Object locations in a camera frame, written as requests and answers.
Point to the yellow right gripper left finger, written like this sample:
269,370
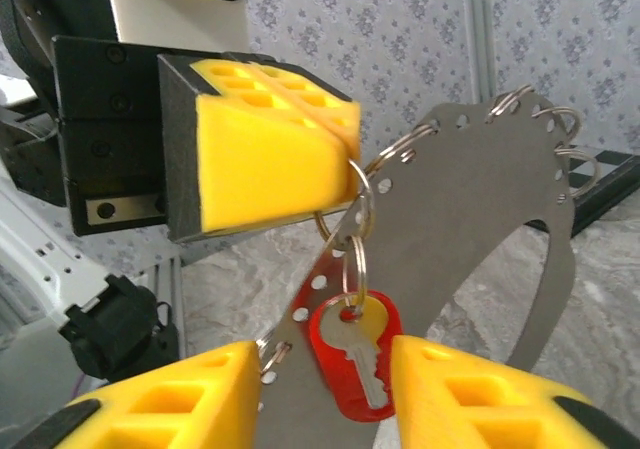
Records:
225,394

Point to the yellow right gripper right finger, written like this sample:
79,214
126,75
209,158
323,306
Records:
425,409

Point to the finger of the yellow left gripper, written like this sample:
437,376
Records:
345,114
265,169

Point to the red key tag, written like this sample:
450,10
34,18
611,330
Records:
325,359

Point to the silver key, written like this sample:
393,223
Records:
345,339

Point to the steel crescent key plate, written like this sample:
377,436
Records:
450,194

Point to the black grey checkerboard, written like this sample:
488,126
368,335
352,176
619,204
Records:
615,169

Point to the left aluminium frame post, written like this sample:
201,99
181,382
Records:
477,34

